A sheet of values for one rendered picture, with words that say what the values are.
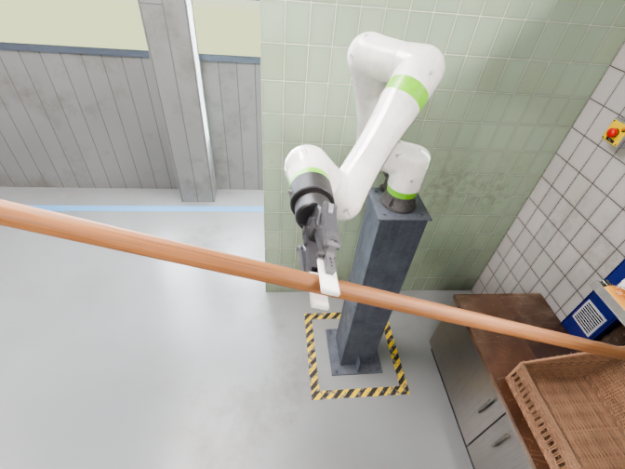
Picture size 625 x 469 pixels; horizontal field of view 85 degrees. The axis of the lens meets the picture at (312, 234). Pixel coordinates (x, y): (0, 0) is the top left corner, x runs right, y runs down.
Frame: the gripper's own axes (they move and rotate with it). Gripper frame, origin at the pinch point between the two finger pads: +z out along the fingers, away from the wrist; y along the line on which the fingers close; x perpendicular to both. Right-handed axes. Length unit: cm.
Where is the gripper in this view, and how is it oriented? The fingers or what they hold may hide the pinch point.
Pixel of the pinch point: (323, 284)
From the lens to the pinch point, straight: 56.2
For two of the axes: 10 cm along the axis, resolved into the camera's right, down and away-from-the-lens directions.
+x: -9.0, -2.6, -3.4
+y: -4.2, 6.9, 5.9
